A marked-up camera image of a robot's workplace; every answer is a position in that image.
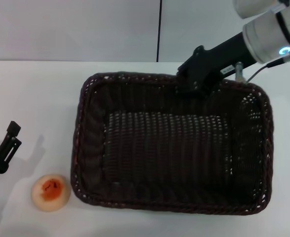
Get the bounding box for round bread with orange centre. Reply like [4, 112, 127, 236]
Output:
[31, 174, 71, 212]

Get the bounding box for black vertical wall strip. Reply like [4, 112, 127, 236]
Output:
[156, 0, 163, 63]

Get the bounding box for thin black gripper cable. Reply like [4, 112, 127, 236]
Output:
[246, 58, 288, 83]

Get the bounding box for dark brown woven basket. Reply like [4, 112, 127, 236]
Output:
[70, 71, 275, 216]

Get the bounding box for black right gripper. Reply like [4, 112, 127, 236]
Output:
[176, 32, 257, 100]

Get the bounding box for silver metal cable connector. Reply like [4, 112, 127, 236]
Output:
[235, 62, 247, 83]

